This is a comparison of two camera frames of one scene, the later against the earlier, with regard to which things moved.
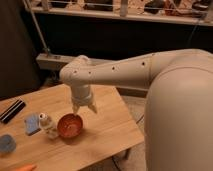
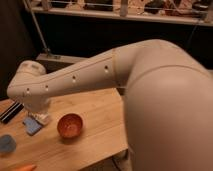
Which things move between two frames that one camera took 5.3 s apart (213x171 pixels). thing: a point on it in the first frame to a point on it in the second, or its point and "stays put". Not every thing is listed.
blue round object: x=7 y=143 stays put
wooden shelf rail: x=119 y=15 stays put
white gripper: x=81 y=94 to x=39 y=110
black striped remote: x=12 y=111 stays put
